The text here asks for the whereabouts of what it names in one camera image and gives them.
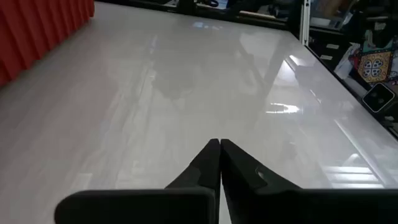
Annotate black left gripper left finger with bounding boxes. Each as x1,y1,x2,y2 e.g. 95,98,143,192
54,138,221,224

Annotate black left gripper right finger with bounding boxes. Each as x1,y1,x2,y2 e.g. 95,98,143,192
220,139,398,224

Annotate red plastic laundry bin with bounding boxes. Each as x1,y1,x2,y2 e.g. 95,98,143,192
0,0,96,88

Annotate colourful patterned bag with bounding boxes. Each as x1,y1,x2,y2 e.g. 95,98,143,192
348,29,398,85

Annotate white aluminium post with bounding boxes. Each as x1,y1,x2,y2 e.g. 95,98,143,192
299,0,312,46

